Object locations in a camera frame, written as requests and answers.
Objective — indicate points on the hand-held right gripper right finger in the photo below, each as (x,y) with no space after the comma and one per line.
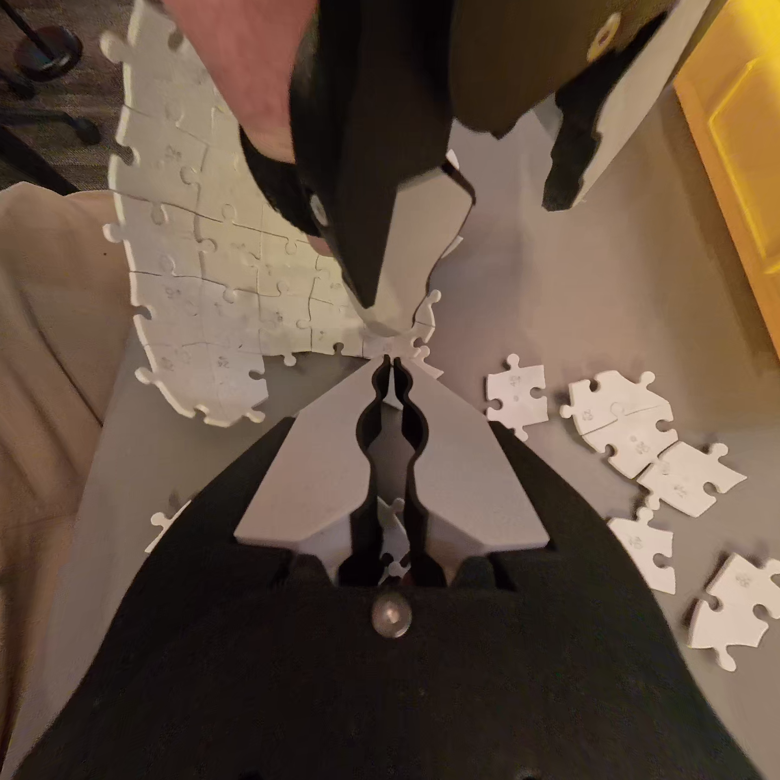
(481,487)

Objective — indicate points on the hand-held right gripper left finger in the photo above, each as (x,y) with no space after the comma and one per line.
(311,481)

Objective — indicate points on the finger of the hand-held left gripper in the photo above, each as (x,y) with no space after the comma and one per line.
(420,244)
(634,91)

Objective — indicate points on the puzzle pieces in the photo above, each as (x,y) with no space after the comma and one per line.
(518,396)

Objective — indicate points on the partly built puzzle ball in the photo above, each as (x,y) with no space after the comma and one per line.
(201,274)

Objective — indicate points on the person's left hand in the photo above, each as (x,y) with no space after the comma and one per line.
(244,61)

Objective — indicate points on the yellow plastic bin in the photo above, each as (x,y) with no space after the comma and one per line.
(743,183)

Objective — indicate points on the person's beige trousers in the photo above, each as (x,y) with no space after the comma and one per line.
(49,365)

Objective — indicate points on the black office chair base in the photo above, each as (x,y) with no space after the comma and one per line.
(42,61)

